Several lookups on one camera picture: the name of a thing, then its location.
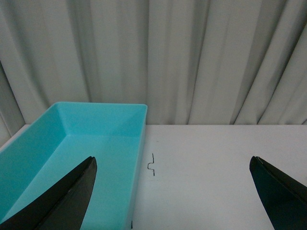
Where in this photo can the grey curtain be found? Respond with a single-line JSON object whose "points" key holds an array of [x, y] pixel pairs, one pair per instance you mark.
{"points": [[192, 62]]}

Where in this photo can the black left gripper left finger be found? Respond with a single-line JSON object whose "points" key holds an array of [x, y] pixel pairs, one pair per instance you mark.
{"points": [[62, 206]]}

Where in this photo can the turquoise plastic bin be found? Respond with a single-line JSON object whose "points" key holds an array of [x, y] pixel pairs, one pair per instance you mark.
{"points": [[60, 139]]}

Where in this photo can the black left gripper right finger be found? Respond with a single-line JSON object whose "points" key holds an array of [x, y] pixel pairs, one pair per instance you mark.
{"points": [[284, 198]]}

